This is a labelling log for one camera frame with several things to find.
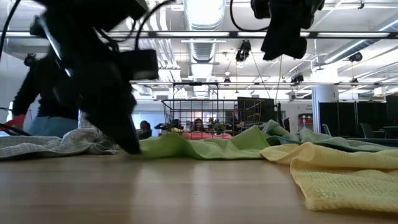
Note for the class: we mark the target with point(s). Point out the white and red shelf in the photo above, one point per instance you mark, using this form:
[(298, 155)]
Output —
[(304, 123)]

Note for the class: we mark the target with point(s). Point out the black table edge rail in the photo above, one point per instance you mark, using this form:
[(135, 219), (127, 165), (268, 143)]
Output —
[(373, 140)]

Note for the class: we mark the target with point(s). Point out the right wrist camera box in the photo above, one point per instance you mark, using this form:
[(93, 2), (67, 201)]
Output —
[(259, 7)]

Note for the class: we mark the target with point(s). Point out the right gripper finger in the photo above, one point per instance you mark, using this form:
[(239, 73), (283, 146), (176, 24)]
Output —
[(298, 40), (276, 40)]

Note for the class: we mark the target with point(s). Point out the large black monitor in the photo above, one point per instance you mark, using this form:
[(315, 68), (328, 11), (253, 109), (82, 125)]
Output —
[(267, 109)]

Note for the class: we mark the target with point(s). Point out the mint towel with teal edge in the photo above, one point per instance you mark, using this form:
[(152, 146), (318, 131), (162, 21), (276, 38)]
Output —
[(308, 137)]

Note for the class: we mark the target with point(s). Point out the lime green microfiber towel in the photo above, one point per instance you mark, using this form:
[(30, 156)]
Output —
[(202, 147)]

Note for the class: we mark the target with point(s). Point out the pink microfiber towel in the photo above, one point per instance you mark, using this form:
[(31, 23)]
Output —
[(205, 135)]

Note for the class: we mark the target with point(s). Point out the white column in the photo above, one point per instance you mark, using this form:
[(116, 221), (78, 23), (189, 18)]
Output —
[(325, 93)]

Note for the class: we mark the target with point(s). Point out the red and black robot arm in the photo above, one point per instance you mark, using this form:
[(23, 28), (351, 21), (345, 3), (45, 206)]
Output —
[(17, 119)]

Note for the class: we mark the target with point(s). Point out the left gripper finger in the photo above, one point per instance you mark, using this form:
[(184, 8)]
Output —
[(105, 121), (121, 102)]

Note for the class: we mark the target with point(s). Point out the dark office chair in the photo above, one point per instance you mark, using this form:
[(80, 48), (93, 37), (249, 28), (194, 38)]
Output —
[(367, 130)]

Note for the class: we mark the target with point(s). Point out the black ceiling camera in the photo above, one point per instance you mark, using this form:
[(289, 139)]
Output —
[(297, 79), (243, 51), (355, 57)]

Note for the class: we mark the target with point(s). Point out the grey office chair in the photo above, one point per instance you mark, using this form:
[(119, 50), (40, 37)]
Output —
[(326, 129)]

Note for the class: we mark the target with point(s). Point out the yellow microfiber towel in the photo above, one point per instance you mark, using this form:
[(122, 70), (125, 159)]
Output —
[(342, 186)]

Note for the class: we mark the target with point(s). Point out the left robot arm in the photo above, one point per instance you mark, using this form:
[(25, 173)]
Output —
[(93, 9)]

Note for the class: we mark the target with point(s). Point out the black overhead frame bar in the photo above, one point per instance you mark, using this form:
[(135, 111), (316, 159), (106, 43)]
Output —
[(313, 34)]

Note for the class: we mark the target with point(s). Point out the silver ceiling air duct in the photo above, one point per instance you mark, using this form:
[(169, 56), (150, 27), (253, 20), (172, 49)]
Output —
[(203, 49)]

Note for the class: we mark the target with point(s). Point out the person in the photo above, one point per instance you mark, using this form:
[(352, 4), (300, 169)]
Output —
[(144, 127), (49, 127), (198, 124)]

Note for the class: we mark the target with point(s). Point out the grey microfiber towel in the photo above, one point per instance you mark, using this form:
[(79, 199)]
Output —
[(46, 144)]

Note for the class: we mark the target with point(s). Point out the black partition panels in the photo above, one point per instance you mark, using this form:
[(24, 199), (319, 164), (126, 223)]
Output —
[(335, 118)]

